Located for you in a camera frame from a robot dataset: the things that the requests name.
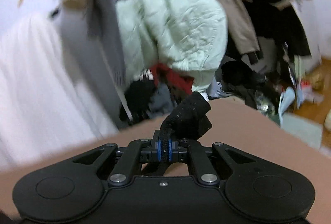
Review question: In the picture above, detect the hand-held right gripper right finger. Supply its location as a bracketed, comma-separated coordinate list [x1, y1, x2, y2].
[165, 136, 256, 185]

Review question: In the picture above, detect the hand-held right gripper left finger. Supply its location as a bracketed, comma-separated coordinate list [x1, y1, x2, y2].
[72, 129, 164, 187]

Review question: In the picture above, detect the black sweater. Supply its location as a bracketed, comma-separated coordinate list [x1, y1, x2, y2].
[141, 92, 212, 178]

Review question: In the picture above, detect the dark clothes pile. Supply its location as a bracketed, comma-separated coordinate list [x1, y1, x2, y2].
[222, 61, 267, 108]

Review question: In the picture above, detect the blue grey cloth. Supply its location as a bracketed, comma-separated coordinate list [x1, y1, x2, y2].
[149, 84, 179, 113]

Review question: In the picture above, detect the black cloth pile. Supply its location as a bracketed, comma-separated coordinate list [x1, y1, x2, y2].
[119, 79, 161, 123]

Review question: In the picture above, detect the red garment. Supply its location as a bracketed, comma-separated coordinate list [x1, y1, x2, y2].
[151, 62, 194, 90]

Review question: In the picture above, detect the brown bed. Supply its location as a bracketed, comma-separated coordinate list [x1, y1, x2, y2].
[0, 96, 331, 217]

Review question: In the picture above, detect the mint green padded jacket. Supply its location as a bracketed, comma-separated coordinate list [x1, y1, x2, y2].
[116, 0, 228, 92]

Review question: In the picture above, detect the light blue cloth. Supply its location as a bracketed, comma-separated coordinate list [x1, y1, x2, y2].
[278, 87, 303, 116]

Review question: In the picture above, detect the grey hanging cloth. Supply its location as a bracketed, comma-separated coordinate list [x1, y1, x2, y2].
[59, 0, 127, 116]

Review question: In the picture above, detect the pale green mat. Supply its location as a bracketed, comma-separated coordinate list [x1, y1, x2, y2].
[281, 113, 324, 149]

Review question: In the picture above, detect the white draped cloth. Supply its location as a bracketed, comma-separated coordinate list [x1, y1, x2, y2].
[0, 13, 125, 170]

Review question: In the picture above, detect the beige coat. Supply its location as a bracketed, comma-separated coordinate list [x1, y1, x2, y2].
[208, 0, 260, 55]

